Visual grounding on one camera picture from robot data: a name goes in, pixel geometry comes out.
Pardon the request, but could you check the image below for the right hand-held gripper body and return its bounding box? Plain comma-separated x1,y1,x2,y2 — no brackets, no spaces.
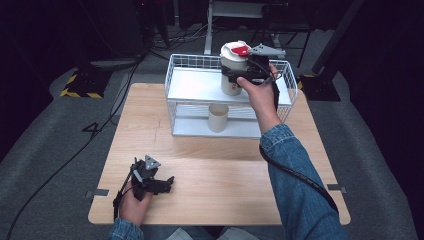
245,43,287,86

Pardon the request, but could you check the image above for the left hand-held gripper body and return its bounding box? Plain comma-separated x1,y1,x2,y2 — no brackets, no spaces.
129,154,162,202

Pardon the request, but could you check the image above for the white tumbler with red lid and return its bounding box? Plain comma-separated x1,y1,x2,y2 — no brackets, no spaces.
219,40,253,97

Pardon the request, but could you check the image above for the white wire shelf rack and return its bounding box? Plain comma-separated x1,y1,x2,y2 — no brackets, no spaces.
164,53,299,141

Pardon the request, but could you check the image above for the person's left hand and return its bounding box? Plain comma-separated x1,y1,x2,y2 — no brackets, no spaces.
118,189,154,228

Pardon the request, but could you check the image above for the person's right hand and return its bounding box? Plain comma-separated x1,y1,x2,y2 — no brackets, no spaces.
236,62,285,135

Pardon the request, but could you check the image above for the white metal desk leg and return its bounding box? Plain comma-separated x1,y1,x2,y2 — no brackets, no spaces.
203,0,215,56

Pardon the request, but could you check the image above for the grey tape piece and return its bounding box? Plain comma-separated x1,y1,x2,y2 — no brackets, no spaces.
85,188,110,200
326,183,348,195

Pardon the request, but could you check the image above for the black striped stand base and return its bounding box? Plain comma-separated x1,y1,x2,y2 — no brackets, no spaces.
297,73,342,102
59,67,113,100

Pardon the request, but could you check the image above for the black slanted pole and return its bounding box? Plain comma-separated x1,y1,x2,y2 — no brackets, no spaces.
312,0,365,75

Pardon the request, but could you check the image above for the left hand-held gripper cable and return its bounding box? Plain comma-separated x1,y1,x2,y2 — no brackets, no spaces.
112,169,135,222

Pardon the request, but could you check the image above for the hand-held gripper cable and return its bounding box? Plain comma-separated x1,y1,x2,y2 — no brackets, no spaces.
112,169,135,222
258,143,340,215

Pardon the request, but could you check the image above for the black metal chair frame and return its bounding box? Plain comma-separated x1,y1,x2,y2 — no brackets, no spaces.
249,3,314,69

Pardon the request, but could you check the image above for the tangle of floor cables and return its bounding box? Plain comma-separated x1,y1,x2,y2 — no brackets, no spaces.
146,22,214,62

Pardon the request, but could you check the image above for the long black floor cable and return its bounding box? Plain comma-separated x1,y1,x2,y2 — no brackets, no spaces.
4,56,144,240

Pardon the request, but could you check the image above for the right hand-held gripper cable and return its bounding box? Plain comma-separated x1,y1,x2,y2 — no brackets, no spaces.
258,143,340,215

